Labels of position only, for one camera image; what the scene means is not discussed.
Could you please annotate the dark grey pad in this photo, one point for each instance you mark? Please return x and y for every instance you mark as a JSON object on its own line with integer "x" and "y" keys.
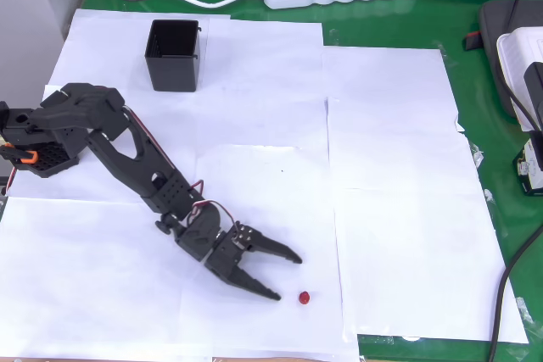
{"x": 492, "y": 40}

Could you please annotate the black square cup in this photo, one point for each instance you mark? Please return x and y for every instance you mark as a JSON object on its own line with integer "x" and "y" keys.
{"x": 174, "y": 74}

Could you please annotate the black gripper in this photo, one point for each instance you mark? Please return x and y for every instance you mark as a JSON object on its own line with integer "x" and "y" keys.
{"x": 227, "y": 258}

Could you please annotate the white device at right edge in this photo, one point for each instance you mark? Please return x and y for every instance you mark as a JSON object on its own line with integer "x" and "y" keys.
{"x": 517, "y": 52}

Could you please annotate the red black USB stick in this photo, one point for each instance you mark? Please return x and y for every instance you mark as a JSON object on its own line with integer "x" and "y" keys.
{"x": 471, "y": 42}

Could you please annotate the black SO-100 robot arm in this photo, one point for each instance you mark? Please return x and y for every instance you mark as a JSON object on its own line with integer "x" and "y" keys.
{"x": 127, "y": 163}

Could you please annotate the orange black clamp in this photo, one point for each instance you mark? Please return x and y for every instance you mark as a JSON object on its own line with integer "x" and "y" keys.
{"x": 27, "y": 156}

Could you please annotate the white paper sheet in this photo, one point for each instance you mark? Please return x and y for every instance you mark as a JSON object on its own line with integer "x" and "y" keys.
{"x": 424, "y": 252}
{"x": 63, "y": 188}
{"x": 254, "y": 328}
{"x": 85, "y": 273}
{"x": 263, "y": 74}
{"x": 106, "y": 40}
{"x": 382, "y": 103}

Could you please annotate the small red object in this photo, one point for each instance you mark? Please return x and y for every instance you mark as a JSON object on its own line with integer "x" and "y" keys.
{"x": 304, "y": 297}

